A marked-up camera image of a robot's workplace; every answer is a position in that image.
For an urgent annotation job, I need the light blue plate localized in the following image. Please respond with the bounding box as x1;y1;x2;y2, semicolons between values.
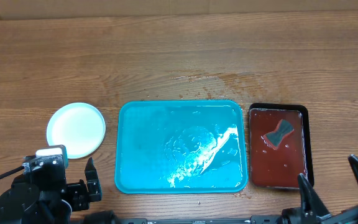
46;103;106;159

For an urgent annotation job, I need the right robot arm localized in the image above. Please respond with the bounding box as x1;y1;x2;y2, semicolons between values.
276;154;358;224

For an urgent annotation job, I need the red and black sponge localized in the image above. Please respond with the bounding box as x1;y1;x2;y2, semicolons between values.
262;119;294;150

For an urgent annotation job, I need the teal plastic tray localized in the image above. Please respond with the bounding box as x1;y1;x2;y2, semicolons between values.
115;100;249;194

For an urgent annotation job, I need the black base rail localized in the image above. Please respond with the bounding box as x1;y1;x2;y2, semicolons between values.
115;215;291;224

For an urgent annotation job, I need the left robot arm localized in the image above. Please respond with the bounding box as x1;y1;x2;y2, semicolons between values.
0;155;102;223

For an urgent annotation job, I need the black tray with dark water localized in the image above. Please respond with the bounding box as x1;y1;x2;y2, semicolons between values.
248;103;314;190

